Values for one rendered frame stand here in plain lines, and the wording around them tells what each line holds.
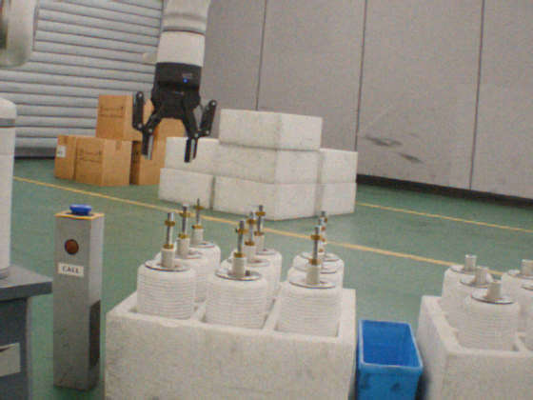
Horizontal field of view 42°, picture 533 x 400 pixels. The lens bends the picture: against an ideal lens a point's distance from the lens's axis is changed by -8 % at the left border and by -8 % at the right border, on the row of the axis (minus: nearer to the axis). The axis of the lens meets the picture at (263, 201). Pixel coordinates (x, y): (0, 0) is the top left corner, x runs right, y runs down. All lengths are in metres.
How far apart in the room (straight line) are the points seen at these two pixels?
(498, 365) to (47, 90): 6.03
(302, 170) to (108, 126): 1.58
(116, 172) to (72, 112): 2.29
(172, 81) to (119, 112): 3.74
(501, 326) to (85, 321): 0.69
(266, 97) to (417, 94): 1.70
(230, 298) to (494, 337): 0.42
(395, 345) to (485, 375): 0.40
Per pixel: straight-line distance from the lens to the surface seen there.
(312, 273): 1.15
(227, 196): 3.87
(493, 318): 1.14
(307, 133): 3.89
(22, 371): 0.86
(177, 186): 4.12
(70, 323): 1.28
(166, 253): 1.18
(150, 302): 1.16
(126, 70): 7.47
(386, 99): 6.72
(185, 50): 1.14
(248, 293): 1.13
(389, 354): 1.51
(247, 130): 3.80
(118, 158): 4.81
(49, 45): 6.84
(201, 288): 1.29
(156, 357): 1.15
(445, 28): 6.54
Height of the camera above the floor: 0.50
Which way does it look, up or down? 6 degrees down
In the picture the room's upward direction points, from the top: 5 degrees clockwise
